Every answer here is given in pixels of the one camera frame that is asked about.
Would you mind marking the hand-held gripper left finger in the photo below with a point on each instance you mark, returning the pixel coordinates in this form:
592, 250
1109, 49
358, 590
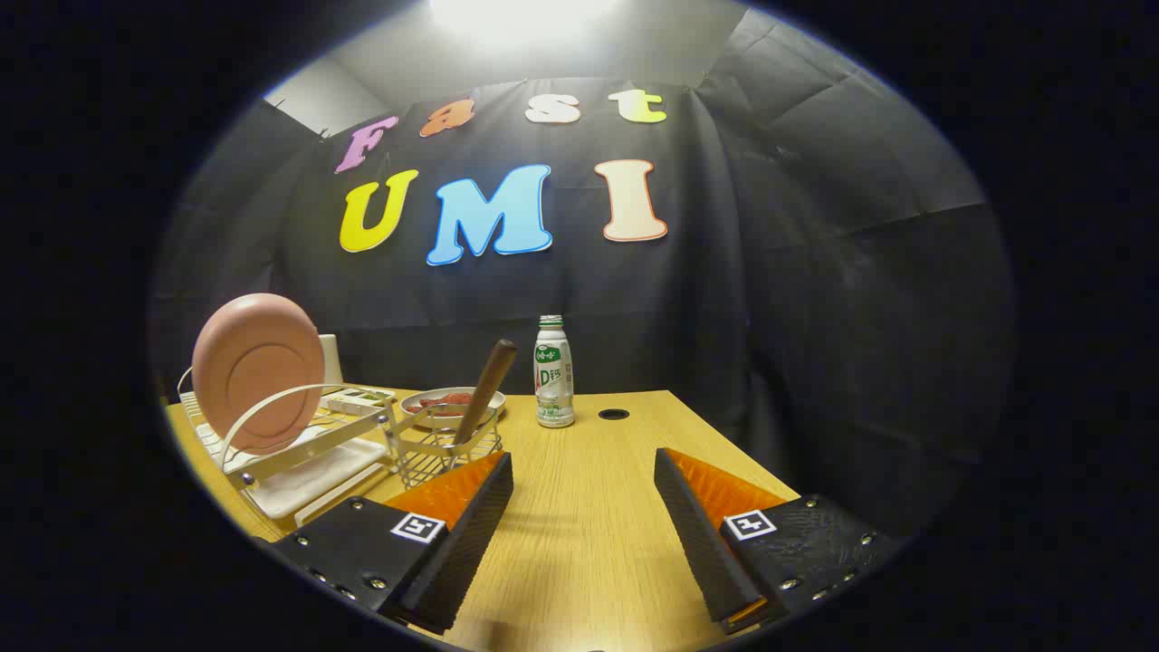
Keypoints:
471, 534

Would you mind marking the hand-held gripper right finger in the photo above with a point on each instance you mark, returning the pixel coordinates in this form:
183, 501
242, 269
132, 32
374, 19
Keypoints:
697, 534

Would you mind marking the pink plate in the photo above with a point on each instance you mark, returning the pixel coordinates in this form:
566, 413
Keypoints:
258, 371

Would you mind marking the beige plate with sausages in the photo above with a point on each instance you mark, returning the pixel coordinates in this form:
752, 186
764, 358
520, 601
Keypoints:
426, 418

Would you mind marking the white compartment condiment dish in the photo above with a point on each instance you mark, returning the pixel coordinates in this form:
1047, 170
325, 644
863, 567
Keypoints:
349, 399

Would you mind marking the brown sausage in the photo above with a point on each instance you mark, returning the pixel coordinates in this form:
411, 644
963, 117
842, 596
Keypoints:
448, 399
424, 409

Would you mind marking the white bottle green label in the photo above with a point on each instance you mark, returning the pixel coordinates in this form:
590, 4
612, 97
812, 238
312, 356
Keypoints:
554, 380

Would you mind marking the black backdrop cloth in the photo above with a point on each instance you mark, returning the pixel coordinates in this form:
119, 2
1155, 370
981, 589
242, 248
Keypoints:
724, 317

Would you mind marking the white toaster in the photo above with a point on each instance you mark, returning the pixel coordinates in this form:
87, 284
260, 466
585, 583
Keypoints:
331, 362

